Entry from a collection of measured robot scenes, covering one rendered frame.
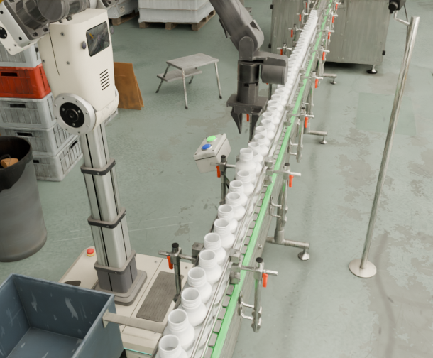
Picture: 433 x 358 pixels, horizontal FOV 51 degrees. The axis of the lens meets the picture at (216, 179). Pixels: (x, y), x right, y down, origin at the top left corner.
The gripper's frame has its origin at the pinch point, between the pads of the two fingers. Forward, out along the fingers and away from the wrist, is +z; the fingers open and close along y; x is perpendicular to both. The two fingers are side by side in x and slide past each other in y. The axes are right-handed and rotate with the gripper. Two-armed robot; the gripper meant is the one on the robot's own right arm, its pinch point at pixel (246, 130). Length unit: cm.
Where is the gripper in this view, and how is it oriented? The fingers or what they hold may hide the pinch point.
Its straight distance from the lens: 125.4
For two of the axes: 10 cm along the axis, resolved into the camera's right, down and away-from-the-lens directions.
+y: 9.6, 1.4, -2.3
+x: 2.7, -5.2, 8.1
